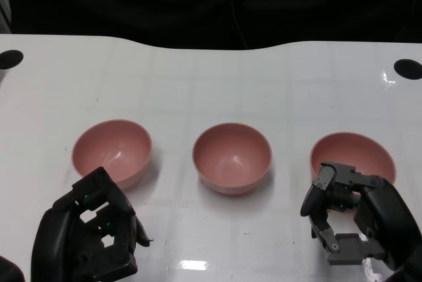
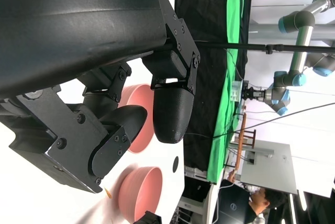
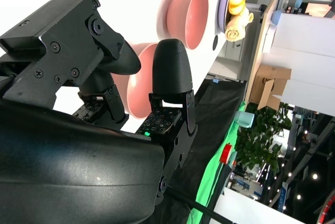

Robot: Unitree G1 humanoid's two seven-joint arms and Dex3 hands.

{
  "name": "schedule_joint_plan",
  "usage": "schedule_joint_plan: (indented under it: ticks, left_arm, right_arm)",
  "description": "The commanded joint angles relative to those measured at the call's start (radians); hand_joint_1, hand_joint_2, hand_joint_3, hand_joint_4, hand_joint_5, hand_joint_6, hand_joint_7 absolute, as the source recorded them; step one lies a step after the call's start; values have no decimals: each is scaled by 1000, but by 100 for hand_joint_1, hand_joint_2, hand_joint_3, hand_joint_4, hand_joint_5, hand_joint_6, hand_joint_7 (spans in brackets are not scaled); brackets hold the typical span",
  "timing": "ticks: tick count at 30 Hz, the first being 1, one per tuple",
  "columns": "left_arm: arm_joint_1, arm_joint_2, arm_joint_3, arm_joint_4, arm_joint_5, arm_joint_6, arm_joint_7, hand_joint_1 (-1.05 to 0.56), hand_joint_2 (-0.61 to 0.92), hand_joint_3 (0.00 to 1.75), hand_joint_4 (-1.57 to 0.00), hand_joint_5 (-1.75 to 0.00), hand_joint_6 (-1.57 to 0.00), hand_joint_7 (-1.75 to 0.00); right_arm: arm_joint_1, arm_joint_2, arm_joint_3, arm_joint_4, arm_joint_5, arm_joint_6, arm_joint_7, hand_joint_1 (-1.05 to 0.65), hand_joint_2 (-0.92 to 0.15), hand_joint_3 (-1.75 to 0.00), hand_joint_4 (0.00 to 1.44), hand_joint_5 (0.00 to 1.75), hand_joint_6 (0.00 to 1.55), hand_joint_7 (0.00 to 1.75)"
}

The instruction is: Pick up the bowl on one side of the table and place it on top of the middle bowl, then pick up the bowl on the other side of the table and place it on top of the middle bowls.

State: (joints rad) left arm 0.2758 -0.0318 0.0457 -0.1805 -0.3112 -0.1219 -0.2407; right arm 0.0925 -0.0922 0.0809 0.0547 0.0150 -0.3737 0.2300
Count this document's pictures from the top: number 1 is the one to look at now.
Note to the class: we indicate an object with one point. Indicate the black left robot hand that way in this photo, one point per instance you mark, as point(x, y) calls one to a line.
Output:
point(59, 242)

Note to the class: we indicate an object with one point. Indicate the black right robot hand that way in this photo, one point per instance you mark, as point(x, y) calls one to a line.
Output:
point(387, 209)

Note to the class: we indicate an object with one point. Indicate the pink plastic bowl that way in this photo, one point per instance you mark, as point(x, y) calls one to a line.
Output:
point(112, 150)
point(352, 150)
point(230, 160)

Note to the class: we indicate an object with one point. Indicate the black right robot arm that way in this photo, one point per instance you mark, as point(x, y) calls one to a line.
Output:
point(410, 275)

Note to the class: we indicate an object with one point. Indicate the black round table grommet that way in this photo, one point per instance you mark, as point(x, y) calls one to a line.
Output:
point(10, 59)
point(409, 69)

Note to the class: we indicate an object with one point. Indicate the black backdrop cloth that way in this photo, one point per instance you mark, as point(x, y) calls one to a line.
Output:
point(165, 2)

